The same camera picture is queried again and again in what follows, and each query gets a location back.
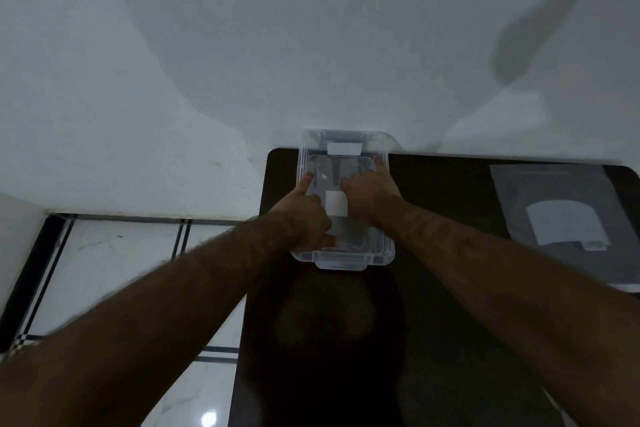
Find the clear plastic storage box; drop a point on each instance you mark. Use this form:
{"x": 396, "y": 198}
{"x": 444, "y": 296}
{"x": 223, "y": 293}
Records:
{"x": 350, "y": 241}

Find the person's left forearm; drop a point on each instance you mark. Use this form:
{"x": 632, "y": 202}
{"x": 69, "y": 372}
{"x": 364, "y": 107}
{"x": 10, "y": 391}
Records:
{"x": 135, "y": 321}

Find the person's right hand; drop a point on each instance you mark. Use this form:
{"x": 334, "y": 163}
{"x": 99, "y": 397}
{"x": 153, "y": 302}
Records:
{"x": 371, "y": 191}

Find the dark brown table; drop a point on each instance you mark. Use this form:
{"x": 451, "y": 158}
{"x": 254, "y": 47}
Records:
{"x": 410, "y": 341}

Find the person's right forearm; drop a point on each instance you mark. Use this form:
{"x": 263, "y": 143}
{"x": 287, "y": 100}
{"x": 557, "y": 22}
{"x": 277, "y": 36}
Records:
{"x": 510, "y": 301}

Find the grey plastic bag with label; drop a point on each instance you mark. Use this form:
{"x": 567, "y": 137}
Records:
{"x": 570, "y": 221}

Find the person's right thumb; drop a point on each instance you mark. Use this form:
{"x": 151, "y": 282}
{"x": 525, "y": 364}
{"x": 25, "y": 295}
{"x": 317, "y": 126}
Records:
{"x": 347, "y": 184}

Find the person's left hand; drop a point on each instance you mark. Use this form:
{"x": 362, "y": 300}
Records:
{"x": 302, "y": 219}

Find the person's left thumb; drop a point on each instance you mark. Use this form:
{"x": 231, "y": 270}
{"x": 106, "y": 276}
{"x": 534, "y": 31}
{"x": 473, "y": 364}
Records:
{"x": 320, "y": 241}

